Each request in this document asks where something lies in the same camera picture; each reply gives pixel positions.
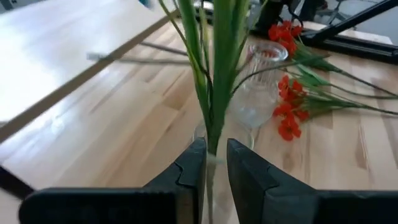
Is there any textured clear glass vase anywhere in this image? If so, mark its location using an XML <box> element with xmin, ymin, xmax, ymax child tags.
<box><xmin>228</xmin><ymin>42</ymin><xmax>290</xmax><ymax>129</ymax></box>

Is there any smooth clear glass vase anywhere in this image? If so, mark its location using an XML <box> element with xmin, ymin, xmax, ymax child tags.
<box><xmin>191</xmin><ymin>119</ymin><xmax>257</xmax><ymax>224</ymax></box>

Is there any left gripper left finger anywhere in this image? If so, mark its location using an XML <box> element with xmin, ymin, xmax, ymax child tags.
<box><xmin>18</xmin><ymin>138</ymin><xmax>208</xmax><ymax>224</ymax></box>

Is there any blue artificial flower bunch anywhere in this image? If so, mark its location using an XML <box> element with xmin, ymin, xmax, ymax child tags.
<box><xmin>157</xmin><ymin>0</ymin><xmax>331</xmax><ymax>224</ymax></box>

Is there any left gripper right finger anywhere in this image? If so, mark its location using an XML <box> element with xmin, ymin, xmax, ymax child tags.
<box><xmin>226</xmin><ymin>138</ymin><xmax>398</xmax><ymax>224</ymax></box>

